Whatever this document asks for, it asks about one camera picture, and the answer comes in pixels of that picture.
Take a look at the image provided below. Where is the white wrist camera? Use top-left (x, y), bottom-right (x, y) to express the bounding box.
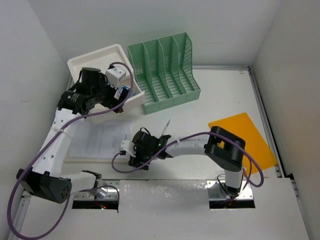
top-left (105, 66), bottom-right (126, 89)
top-left (120, 140), bottom-right (136, 157)

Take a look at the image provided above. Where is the green mesh file rack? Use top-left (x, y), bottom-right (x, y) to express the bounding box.
top-left (127, 32), bottom-right (201, 115)

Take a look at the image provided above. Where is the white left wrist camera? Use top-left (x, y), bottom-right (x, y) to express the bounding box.
top-left (105, 66), bottom-right (126, 89)

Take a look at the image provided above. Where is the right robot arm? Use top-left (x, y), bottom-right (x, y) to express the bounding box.
top-left (120, 126), bottom-right (246, 198)

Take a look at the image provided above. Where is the aluminium table edge rail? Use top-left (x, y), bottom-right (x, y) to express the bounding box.
top-left (193, 65), bottom-right (288, 178)

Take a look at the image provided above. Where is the orange folder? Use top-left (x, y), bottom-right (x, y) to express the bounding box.
top-left (208, 112), bottom-right (278, 170)

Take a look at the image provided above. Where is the clear mesh document pouch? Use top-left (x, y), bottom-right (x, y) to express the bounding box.
top-left (64, 121), bottom-right (132, 163)

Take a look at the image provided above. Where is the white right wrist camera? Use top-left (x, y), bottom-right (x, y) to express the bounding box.
top-left (120, 140), bottom-right (136, 157)

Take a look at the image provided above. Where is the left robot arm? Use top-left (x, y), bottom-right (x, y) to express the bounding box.
top-left (16, 65), bottom-right (128, 204)

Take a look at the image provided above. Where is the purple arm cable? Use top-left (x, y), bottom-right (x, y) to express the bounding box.
top-left (6, 61), bottom-right (134, 239)
top-left (111, 131), bottom-right (264, 188)

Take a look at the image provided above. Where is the white front cover board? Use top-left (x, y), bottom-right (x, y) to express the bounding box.
top-left (21, 178), bottom-right (309, 240)

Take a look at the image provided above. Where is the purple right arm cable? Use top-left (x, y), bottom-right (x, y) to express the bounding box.
top-left (111, 131), bottom-right (264, 188)

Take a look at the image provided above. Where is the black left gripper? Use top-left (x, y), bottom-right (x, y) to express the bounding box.
top-left (91, 73), bottom-right (127, 113)

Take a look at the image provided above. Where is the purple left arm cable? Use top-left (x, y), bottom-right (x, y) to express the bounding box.
top-left (6, 61), bottom-right (134, 239)

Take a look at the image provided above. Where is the white drawer organizer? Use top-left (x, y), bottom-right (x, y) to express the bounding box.
top-left (67, 44), bottom-right (146, 124)

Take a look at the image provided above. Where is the small blue slime jar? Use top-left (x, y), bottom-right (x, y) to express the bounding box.
top-left (115, 85), bottom-right (131, 101)

